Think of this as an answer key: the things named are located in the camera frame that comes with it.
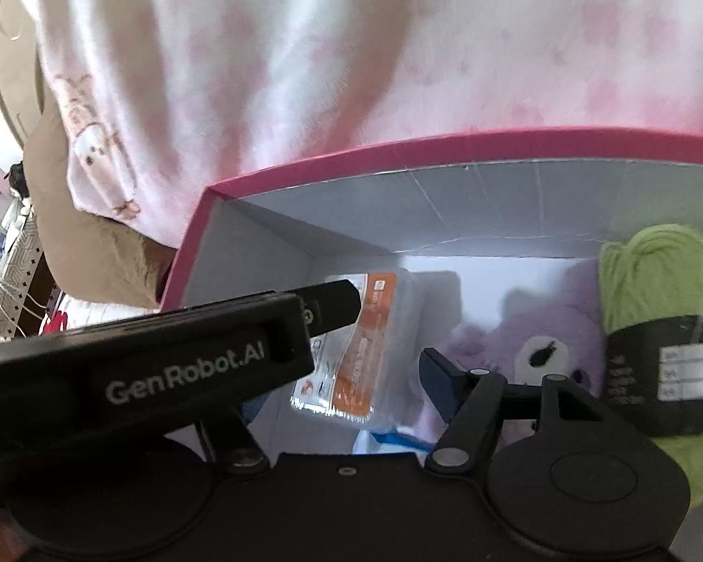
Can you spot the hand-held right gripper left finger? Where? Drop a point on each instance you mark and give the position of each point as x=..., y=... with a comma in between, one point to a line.
x=234, y=433

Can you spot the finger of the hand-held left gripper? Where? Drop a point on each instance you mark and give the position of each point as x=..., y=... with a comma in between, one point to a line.
x=334, y=304

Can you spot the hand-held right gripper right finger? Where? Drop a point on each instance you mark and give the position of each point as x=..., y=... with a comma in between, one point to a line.
x=439, y=380

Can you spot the clear orange-label plastic box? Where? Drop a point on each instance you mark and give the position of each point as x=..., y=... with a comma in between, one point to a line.
x=381, y=351

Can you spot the blue wet wipes pack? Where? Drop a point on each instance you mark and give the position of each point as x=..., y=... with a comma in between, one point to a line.
x=386, y=442

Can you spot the purple plush toy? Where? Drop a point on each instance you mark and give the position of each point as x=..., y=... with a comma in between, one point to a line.
x=562, y=316

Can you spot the pink cardboard box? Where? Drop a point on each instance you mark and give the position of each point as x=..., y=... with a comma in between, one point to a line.
x=445, y=211

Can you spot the tan cloth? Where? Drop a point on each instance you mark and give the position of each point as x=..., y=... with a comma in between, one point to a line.
x=82, y=246

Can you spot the green yarn skein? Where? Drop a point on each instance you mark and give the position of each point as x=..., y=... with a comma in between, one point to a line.
x=650, y=269

